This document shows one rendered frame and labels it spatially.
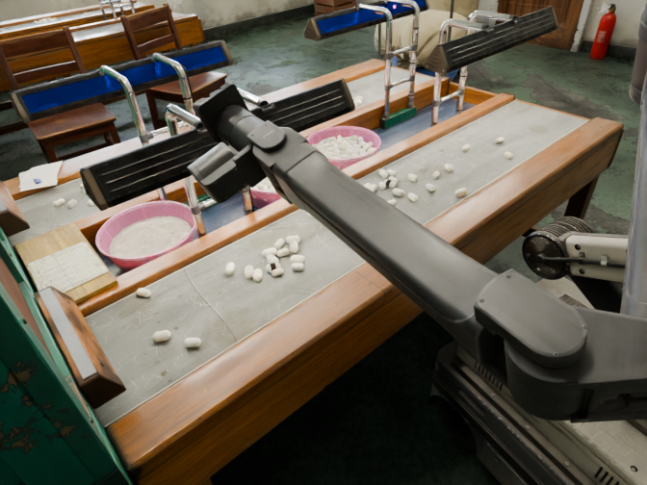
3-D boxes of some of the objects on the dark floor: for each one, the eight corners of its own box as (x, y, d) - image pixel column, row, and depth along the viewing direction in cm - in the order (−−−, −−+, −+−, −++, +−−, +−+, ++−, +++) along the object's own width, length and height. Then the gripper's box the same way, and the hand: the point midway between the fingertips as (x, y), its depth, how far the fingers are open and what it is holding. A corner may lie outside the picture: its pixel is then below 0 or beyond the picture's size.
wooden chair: (69, 209, 279) (-4, 55, 223) (54, 182, 306) (-14, 39, 251) (140, 184, 298) (89, 38, 242) (119, 161, 326) (69, 25, 270)
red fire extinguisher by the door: (608, 57, 452) (626, 1, 421) (600, 61, 443) (617, 5, 412) (593, 54, 460) (609, 0, 430) (585, 58, 451) (602, 3, 421)
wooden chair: (201, 159, 322) (168, 20, 266) (157, 148, 339) (116, 16, 283) (239, 134, 352) (216, 5, 296) (196, 126, 369) (167, 2, 313)
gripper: (281, 149, 69) (237, 117, 79) (252, 91, 62) (208, 65, 72) (245, 175, 68) (205, 140, 78) (212, 120, 60) (172, 89, 71)
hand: (208, 106), depth 74 cm, fingers closed
